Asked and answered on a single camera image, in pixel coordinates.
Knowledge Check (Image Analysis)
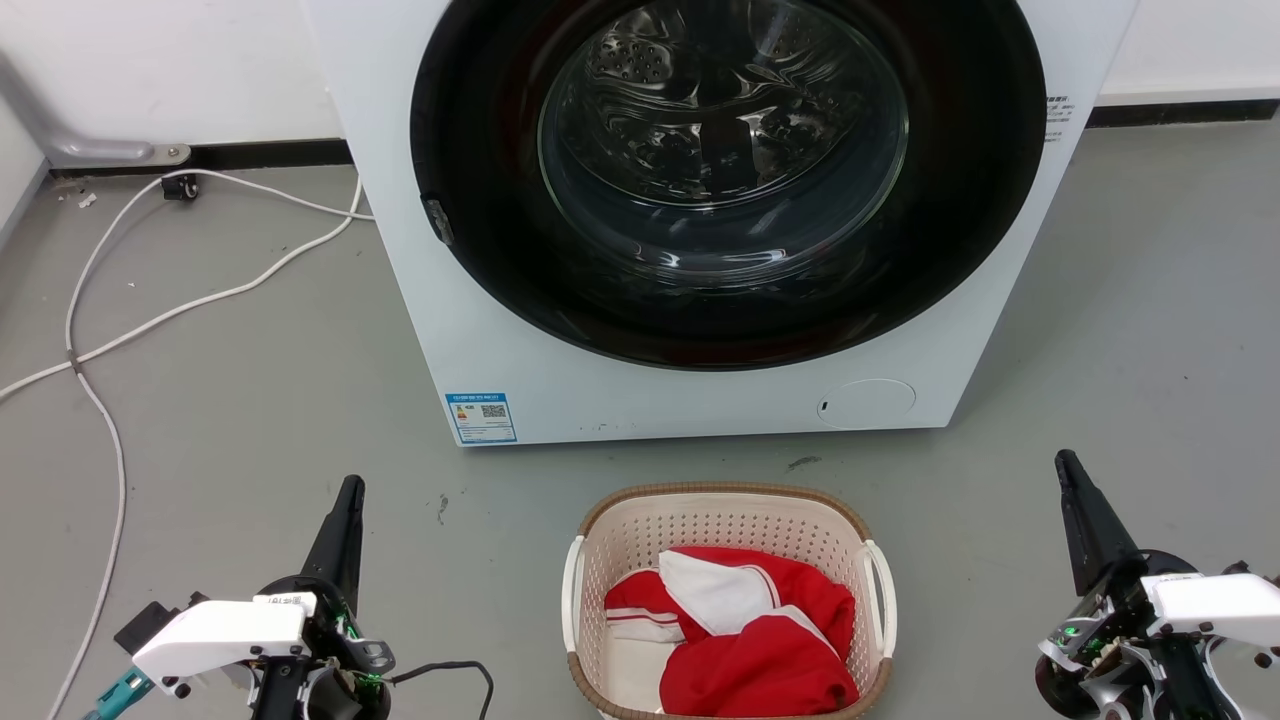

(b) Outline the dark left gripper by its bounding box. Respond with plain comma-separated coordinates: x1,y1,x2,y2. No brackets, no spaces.
250,476,397,720

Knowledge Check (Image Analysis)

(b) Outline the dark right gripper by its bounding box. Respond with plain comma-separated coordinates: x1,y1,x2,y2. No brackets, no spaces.
1034,450,1241,720

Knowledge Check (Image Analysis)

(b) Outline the beige plastic laundry basket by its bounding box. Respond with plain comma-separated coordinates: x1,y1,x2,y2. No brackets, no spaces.
561,482,899,720

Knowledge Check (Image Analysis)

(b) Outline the blue energy label sticker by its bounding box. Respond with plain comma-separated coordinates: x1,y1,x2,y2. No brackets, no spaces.
445,392,519,446

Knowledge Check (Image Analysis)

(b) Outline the white front-load washing machine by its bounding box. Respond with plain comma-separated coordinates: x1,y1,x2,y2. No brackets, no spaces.
303,0,1141,447

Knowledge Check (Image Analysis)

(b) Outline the round white filter cover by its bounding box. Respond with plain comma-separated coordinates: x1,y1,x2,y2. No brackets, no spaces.
816,378,917,431

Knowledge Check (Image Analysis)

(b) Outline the red and white garment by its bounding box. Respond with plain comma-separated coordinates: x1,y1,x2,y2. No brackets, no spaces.
603,546,861,718

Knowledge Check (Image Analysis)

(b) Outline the black round washer door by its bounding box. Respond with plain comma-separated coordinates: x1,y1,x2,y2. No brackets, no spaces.
410,0,1048,372

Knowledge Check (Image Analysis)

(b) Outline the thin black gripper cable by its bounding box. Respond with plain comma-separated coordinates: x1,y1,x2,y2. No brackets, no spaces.
384,660,496,720

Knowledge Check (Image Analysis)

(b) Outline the teal cable connector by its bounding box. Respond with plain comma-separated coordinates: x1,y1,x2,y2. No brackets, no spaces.
82,668,157,720

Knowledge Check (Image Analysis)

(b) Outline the long white floor cable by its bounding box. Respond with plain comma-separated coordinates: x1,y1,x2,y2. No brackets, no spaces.
44,170,201,720

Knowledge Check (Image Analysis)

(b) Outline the white washer power cable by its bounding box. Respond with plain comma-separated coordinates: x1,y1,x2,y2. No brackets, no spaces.
0,172,365,403

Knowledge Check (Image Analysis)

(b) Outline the short white floor cable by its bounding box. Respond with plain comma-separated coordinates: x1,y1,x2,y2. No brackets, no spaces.
190,168,377,222

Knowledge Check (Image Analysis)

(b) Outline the grey wall pipe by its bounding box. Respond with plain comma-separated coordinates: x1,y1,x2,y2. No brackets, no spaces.
0,50,192,170

